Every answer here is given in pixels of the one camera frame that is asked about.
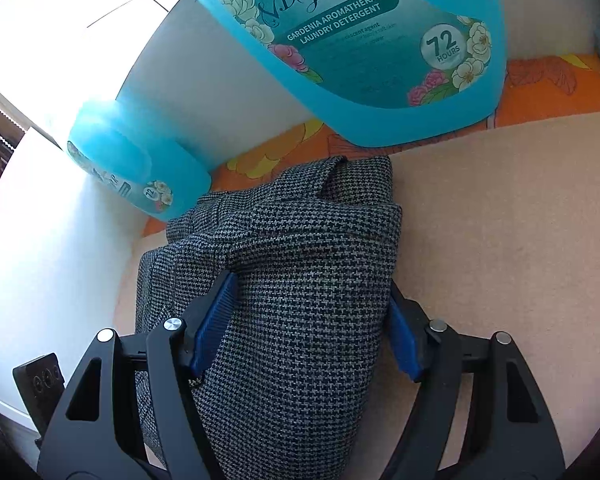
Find blue detergent jug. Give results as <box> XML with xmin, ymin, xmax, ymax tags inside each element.
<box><xmin>198</xmin><ymin>0</ymin><xmax>507</xmax><ymax>148</ymax></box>
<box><xmin>66</xmin><ymin>100</ymin><xmax>211</xmax><ymax>221</ymax></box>

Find grey tweed short pants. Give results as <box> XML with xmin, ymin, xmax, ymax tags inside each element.
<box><xmin>135</xmin><ymin>156</ymin><xmax>402</xmax><ymax>479</ymax></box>

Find left blue detergent jug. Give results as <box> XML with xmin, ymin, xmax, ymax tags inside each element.
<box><xmin>66</xmin><ymin>100</ymin><xmax>211</xmax><ymax>221</ymax></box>

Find middle blue detergent jug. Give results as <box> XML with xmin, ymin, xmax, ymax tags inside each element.
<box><xmin>198</xmin><ymin>0</ymin><xmax>507</xmax><ymax>148</ymax></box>

